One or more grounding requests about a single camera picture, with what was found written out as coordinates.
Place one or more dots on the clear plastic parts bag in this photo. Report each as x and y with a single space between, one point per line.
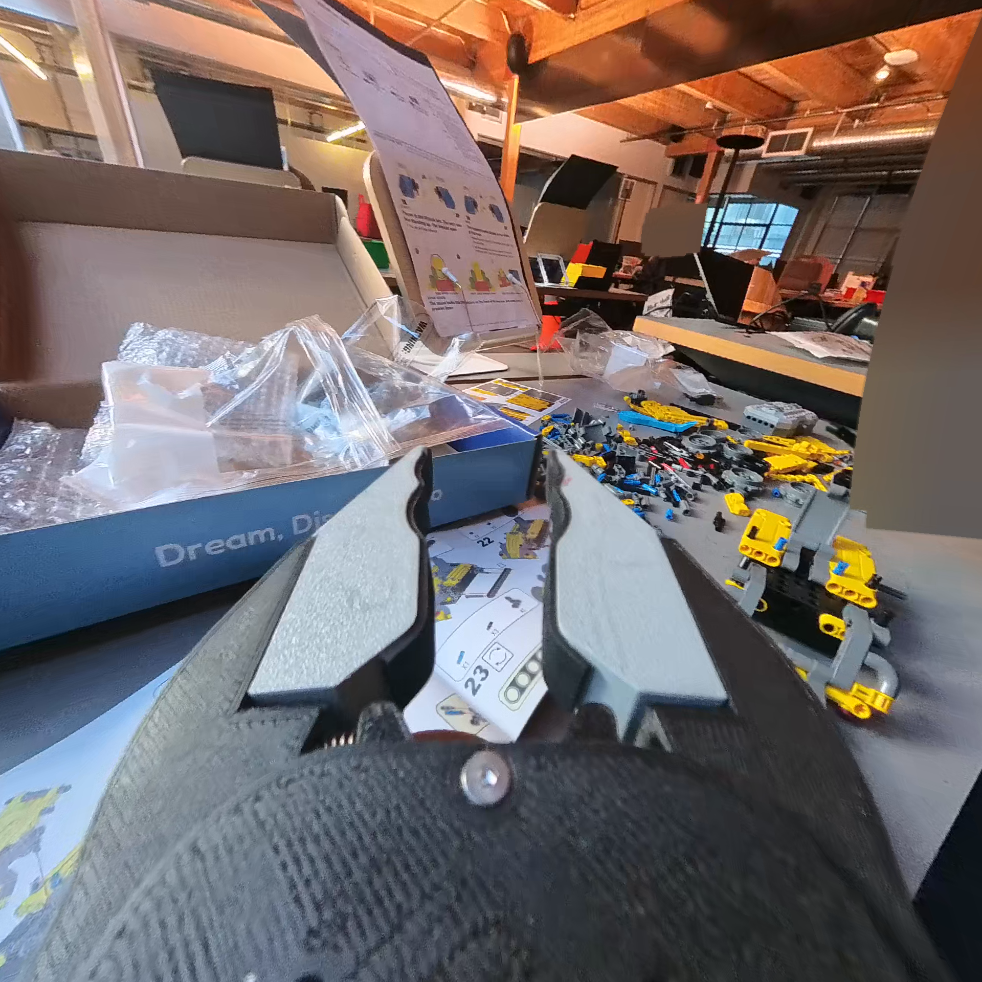
330 399

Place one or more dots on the open instruction booklet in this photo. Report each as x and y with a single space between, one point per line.
491 637

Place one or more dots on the blue brick separator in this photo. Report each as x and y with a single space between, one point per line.
660 420

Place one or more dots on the cardboard set box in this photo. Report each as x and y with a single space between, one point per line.
230 537

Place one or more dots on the pile of small building pieces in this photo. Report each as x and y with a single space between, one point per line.
675 460

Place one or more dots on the grey control hub block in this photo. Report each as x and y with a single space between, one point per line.
779 418

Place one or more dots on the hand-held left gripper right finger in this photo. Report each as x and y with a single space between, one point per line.
629 606

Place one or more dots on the bubble wrap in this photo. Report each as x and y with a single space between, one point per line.
38 476

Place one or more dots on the black wall screen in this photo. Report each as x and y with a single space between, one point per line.
219 119

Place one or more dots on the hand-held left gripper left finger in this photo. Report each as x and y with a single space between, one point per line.
345 606

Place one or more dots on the orange cone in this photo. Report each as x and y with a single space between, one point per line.
549 326

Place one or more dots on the desk with wooden edge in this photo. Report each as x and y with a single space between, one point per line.
767 360

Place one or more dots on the printed paper sheet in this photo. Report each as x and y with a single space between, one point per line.
825 345

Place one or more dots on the yellow black sticker sheet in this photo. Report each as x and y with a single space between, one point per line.
522 399

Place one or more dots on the printed instruction sheet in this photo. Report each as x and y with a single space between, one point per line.
429 153

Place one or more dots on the yellow box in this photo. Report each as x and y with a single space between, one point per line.
587 270

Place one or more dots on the partly built yellow model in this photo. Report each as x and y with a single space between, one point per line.
798 606

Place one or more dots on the empty clear bag white label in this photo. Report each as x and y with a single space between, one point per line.
621 357

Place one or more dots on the yellow beams and wheels pile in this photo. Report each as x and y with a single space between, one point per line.
706 443

